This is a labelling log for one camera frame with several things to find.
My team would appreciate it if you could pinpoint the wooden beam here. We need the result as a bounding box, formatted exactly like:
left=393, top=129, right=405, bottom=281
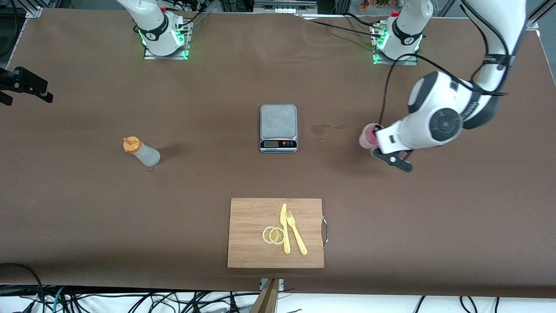
left=250, top=278, right=281, bottom=313

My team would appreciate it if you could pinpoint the yellow plastic fork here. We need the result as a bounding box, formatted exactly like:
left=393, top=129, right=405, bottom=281
left=286, top=210, right=308, bottom=256

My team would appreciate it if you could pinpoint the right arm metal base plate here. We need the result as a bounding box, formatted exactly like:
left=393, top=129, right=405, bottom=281
left=143, top=17, right=191, bottom=60

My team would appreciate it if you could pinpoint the silver digital kitchen scale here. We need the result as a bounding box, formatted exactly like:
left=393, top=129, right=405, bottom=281
left=259, top=104, right=298, bottom=153

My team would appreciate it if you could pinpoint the yellow plastic knife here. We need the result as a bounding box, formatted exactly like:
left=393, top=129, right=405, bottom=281
left=280, top=203, right=291, bottom=254

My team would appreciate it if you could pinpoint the black cable to arm base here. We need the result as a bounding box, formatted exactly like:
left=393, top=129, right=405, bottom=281
left=300, top=15, right=384, bottom=36

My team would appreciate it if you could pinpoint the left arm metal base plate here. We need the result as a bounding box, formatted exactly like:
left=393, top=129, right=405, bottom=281
left=372, top=24, right=419, bottom=66

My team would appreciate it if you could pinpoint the teal floor cable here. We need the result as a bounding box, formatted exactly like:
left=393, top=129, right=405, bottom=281
left=51, top=286, right=66, bottom=313

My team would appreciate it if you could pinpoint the pink plastic cup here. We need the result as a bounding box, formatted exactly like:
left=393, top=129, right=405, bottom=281
left=358, top=123, right=379, bottom=150

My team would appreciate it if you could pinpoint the clear sauce bottle orange cap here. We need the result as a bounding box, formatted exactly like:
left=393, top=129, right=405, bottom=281
left=123, top=136, right=161, bottom=167

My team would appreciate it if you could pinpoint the aluminium frame profile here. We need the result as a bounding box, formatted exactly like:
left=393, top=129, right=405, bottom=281
left=526, top=0, right=556, bottom=31
left=25, top=0, right=44, bottom=19

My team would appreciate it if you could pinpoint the wooden cutting board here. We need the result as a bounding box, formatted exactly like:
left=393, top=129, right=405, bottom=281
left=227, top=198, right=328, bottom=269

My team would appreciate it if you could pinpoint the black looped floor cable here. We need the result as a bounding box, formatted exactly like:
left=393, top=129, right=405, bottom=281
left=0, top=263, right=46, bottom=313

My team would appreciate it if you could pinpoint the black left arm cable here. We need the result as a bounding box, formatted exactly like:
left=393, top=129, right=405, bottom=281
left=379, top=0, right=517, bottom=129

